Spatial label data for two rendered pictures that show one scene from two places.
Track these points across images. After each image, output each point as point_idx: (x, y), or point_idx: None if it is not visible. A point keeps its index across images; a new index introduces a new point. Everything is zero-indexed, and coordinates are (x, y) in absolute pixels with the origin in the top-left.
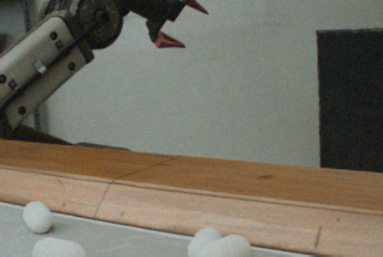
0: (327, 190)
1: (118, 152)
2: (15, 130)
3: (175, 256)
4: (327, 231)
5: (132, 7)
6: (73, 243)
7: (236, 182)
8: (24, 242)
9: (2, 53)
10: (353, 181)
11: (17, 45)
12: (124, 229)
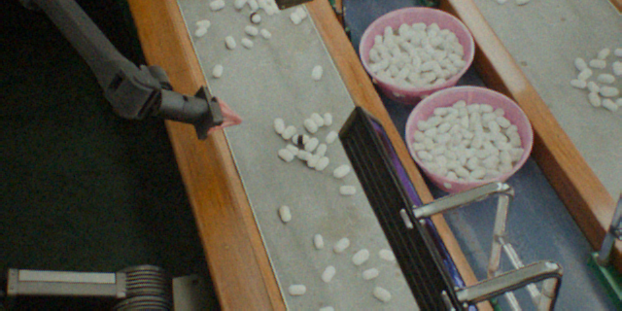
0: (162, 26)
1: None
2: None
3: (204, 40)
4: (178, 19)
5: None
6: (227, 36)
7: (169, 46)
8: (226, 67)
9: (76, 288)
10: (151, 28)
11: (65, 280)
12: (200, 61)
